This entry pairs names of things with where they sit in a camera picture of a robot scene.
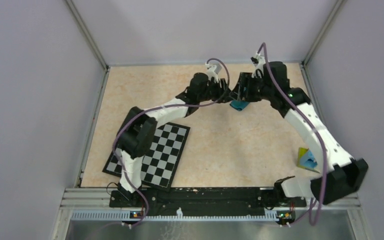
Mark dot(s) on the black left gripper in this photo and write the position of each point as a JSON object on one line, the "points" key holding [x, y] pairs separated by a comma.
{"points": [[223, 97]]}

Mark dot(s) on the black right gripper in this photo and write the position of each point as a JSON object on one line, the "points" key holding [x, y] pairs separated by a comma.
{"points": [[239, 92]]}

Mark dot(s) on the teal cloth napkin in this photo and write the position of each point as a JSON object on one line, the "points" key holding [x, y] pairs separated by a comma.
{"points": [[239, 105]]}

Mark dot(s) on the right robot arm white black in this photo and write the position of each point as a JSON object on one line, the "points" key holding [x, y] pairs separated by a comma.
{"points": [[340, 173]]}

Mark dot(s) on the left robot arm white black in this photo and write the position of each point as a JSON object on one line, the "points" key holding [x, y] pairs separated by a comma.
{"points": [[136, 133]]}

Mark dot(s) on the black white checkerboard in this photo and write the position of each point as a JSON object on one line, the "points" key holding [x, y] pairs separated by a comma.
{"points": [[160, 163]]}

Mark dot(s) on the yellow green card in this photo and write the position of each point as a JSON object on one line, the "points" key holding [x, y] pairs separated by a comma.
{"points": [[302, 157]]}

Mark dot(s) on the blue toy brick structure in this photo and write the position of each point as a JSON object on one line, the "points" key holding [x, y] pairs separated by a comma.
{"points": [[311, 161]]}

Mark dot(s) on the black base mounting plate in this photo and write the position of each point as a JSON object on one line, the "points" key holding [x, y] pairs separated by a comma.
{"points": [[265, 197]]}

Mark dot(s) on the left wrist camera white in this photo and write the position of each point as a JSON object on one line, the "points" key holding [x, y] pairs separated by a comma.
{"points": [[212, 71]]}

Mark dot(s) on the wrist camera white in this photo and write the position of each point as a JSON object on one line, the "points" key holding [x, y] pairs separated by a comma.
{"points": [[212, 71], [259, 61]]}

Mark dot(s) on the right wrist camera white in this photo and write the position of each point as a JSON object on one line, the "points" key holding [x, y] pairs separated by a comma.
{"points": [[259, 61]]}

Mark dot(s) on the aluminium front rail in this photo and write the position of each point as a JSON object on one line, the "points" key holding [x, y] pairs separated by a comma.
{"points": [[94, 204]]}

